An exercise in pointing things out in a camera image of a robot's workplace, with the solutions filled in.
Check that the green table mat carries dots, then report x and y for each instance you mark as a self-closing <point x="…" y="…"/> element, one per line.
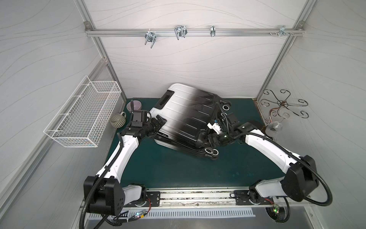
<point x="237" y="165"/>

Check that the striped ceramic mug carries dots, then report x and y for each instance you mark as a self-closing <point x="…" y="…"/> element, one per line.
<point x="118" y="120"/>

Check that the metal hook clamp left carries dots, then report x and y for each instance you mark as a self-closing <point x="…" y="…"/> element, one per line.
<point x="150" y="37"/>

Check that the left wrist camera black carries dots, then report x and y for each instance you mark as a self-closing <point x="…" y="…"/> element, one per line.
<point x="138" y="118"/>

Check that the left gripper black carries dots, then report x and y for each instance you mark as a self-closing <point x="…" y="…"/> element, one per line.
<point x="157" y="125"/>

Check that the metal hook clamp middle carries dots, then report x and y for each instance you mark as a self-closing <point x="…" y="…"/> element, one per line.
<point x="180" y="31"/>

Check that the white and black hardshell suitcase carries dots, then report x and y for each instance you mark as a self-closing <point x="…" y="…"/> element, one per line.
<point x="188" y="110"/>

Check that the aluminium cross rail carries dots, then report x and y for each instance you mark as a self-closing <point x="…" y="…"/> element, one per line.
<point x="205" y="32"/>

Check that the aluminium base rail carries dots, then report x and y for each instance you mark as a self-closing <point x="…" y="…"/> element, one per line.
<point x="176" y="198"/>

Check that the purple ceramic bowl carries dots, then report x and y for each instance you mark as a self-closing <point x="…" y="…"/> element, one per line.
<point x="134" y="105"/>

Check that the metal hook clamp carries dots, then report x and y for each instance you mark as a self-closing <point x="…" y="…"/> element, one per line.
<point x="180" y="31"/>
<point x="282" y="32"/>
<point x="150" y="37"/>

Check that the clear wine glass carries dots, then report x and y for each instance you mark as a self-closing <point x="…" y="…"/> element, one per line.
<point x="275" y="124"/>

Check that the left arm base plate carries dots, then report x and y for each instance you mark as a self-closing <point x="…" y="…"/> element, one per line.
<point x="149" y="198"/>

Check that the white slotted cable duct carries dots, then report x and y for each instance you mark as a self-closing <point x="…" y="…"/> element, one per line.
<point x="215" y="213"/>

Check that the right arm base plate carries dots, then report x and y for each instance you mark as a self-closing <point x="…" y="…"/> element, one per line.
<point x="243" y="197"/>

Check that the white wire basket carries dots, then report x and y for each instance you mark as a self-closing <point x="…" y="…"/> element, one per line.
<point x="82" y="120"/>

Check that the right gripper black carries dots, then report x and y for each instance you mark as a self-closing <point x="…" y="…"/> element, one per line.
<point x="207" y="137"/>

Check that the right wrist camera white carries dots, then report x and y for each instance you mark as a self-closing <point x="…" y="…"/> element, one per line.
<point x="215" y="127"/>

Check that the metal hook clamp right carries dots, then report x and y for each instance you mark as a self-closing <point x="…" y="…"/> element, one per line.
<point x="282" y="32"/>

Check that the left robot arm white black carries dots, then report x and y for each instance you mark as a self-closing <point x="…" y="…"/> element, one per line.
<point x="103" y="193"/>

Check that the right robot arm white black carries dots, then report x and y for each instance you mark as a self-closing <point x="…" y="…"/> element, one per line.
<point x="301" y="180"/>

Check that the metal scroll glass stand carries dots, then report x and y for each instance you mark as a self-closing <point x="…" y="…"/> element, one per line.
<point x="280" y="104"/>

